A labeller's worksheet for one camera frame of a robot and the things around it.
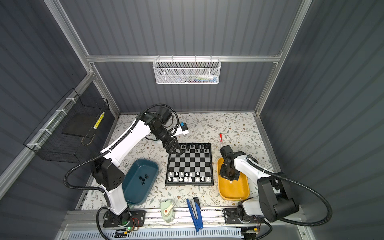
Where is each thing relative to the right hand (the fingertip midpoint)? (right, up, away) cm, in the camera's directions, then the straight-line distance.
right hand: (227, 177), depth 87 cm
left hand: (-28, +19, -9) cm, 35 cm away
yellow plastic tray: (+2, -5, -4) cm, 7 cm away
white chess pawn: (-15, 0, -3) cm, 15 cm away
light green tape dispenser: (-32, -9, -18) cm, 38 cm away
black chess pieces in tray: (-49, -1, 0) cm, 49 cm away
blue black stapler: (-19, -12, -11) cm, 25 cm away
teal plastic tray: (-51, -5, -10) cm, 52 cm away
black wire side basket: (-78, +28, -14) cm, 84 cm away
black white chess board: (-20, +5, +2) cm, 21 cm away
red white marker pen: (-1, +22, +18) cm, 28 cm away
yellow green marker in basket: (-71, +33, -7) cm, 78 cm away
